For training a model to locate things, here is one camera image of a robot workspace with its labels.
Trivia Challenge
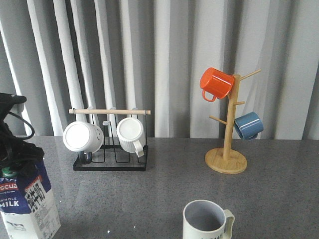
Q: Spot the blue white milk carton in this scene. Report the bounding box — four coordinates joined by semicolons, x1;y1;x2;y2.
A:
0;161;61;239

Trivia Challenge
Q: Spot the black wire mug rack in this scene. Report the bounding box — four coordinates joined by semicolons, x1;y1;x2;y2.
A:
69;108;151;171

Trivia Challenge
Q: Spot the blue ceramic mug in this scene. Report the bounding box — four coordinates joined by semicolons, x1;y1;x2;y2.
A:
234;112;264;140

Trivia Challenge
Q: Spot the white HOME mug grey inside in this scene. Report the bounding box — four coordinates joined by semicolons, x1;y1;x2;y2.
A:
182;199;235;239

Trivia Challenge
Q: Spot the white smooth mug black handle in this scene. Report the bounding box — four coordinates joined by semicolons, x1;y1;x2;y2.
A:
63;121;104;164

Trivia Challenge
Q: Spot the black cable loop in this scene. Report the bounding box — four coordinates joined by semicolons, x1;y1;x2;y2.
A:
7;111;35;140

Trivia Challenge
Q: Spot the white ribbed mug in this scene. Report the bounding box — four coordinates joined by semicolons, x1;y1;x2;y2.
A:
117;118;146;157

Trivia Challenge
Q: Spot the wooden mug tree stand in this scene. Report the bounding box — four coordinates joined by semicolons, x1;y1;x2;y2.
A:
205;69;261;174

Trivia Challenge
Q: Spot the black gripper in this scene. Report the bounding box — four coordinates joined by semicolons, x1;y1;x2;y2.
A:
0;93;44;177

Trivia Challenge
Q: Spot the orange enamel mug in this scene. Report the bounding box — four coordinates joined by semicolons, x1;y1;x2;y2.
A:
200;67;235;102

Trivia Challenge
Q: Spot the grey pleated curtain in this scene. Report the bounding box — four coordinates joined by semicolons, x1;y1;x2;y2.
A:
0;0;319;139

